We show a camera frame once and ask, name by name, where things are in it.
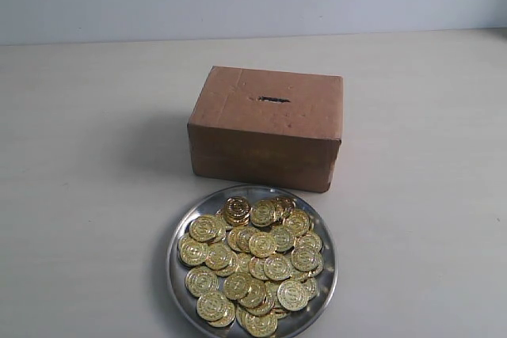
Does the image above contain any gold coin right upper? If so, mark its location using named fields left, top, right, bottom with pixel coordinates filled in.
left=283, top=208, right=311, bottom=237

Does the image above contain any gold coin lower left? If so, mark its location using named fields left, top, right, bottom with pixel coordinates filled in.
left=185, top=266, right=219, bottom=298

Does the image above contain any gold coin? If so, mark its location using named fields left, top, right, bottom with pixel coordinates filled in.
left=223, top=196, right=251, bottom=225
left=283, top=208, right=311, bottom=237
left=263, top=253, right=292, bottom=281
left=223, top=272, right=252, bottom=301
left=242, top=312, right=278, bottom=337
left=291, top=246, right=322, bottom=272
left=276, top=279, right=308, bottom=312
left=179, top=240, right=209, bottom=267
left=249, top=231, right=276, bottom=259
left=196, top=291, right=230, bottom=322
left=189, top=215, right=220, bottom=242
left=185, top=266, right=219, bottom=298
left=250, top=199, right=280, bottom=227

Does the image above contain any gold coin front right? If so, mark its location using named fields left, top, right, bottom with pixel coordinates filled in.
left=276, top=279, right=308, bottom=312

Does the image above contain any gold coin bottom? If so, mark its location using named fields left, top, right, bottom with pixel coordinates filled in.
left=242, top=312, right=278, bottom=337

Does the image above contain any gold coin top left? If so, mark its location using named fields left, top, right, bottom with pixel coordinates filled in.
left=223, top=196, right=251, bottom=225

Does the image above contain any round steel plate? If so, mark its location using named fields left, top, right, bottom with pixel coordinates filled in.
left=166, top=185, right=337, bottom=337

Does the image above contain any gold coin left upper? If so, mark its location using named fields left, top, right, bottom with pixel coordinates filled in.
left=189, top=215, right=220, bottom=242

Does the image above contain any gold coin right middle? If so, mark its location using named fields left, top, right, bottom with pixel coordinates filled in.
left=291, top=246, right=322, bottom=272

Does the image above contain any brown cardboard slotted box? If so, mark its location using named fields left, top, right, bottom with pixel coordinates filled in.
left=187, top=66, right=344, bottom=193

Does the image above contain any gold coin front left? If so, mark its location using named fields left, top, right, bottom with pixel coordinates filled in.
left=196, top=291, right=230, bottom=322

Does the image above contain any gold coin left middle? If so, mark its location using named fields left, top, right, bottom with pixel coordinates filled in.
left=179, top=240, right=209, bottom=267

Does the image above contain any gold coin top centre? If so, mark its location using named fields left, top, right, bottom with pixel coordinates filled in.
left=250, top=199, right=280, bottom=227

